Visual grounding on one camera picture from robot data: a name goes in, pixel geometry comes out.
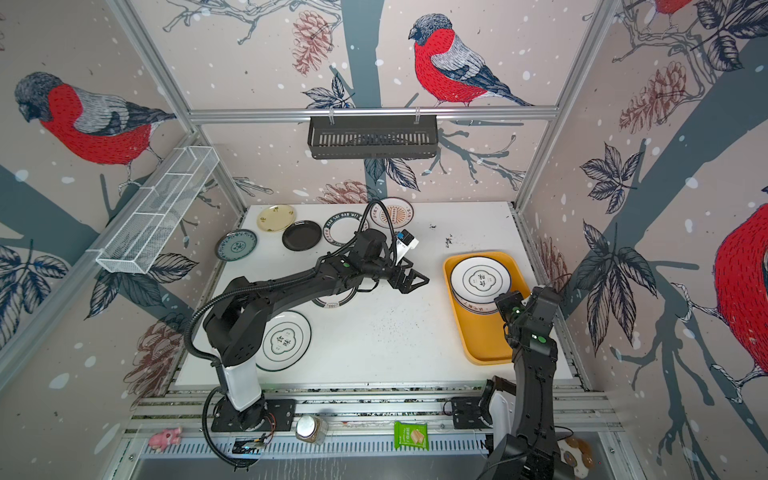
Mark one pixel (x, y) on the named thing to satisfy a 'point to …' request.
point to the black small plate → (301, 235)
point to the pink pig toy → (162, 439)
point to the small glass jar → (311, 429)
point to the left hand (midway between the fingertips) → (420, 273)
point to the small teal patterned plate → (236, 245)
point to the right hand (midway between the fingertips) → (500, 294)
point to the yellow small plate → (276, 218)
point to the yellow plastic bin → (483, 336)
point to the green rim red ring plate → (334, 301)
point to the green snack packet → (411, 435)
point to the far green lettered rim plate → (340, 228)
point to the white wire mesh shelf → (155, 212)
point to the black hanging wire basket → (373, 137)
